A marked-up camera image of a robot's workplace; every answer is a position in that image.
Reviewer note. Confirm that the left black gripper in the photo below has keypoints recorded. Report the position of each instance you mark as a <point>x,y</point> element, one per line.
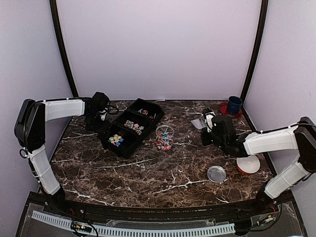
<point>104,130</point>

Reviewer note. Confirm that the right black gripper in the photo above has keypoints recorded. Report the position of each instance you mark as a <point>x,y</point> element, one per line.
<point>205,140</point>

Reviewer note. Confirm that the metal scoop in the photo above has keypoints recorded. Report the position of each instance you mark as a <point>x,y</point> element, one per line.
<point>199,123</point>

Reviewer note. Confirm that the black three-compartment candy tray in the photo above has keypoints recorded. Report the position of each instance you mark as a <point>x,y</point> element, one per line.
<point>131,139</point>

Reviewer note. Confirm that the clear plastic cup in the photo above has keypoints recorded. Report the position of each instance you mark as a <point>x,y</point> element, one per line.
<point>164,136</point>

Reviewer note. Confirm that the clear plastic lid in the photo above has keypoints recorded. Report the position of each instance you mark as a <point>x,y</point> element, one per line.
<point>216,174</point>

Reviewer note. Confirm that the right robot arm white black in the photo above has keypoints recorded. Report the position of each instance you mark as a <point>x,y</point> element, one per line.
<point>300,136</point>

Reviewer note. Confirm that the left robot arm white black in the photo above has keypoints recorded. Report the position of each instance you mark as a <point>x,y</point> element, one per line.
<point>30,132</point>

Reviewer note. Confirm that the star candies pile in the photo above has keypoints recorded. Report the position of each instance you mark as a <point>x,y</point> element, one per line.
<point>116,140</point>

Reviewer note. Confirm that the stick candies pile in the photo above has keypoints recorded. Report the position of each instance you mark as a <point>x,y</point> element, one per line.
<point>147,113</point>

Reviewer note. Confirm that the red plate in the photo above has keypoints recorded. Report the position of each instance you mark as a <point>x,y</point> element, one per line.
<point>223,110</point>

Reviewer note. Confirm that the blue mug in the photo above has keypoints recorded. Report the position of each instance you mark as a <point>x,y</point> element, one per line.
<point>234,105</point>

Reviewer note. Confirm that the swirl lollipops pile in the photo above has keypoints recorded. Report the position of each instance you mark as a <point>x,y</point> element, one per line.
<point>134,126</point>

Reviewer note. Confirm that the orange white bowl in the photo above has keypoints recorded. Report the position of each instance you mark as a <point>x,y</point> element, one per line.
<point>248,165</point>

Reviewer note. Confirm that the left circuit board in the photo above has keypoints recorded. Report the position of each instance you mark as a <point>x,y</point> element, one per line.
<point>80,227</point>

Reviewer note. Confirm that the circuit board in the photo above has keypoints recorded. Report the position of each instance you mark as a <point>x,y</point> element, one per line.
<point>265,219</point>
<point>80,227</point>

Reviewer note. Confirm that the right circuit board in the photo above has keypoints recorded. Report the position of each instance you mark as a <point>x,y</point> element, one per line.
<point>265,219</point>

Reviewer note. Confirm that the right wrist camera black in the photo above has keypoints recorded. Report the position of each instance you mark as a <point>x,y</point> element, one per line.
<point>223,131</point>

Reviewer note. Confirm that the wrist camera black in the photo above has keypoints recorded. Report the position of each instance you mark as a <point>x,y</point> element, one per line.
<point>223,131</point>
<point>101,100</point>

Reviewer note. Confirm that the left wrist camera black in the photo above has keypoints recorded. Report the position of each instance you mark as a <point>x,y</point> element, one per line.
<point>101,100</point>

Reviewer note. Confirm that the black front table rail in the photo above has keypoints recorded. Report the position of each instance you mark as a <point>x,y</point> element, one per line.
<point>190,202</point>

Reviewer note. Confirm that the right black frame post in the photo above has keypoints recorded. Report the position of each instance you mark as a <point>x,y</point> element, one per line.
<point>256,49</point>

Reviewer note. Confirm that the black frame post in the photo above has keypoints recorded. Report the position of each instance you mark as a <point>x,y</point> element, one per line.
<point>62,48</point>
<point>256,49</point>

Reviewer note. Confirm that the left black frame post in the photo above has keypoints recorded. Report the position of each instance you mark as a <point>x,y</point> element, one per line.
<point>62,48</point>

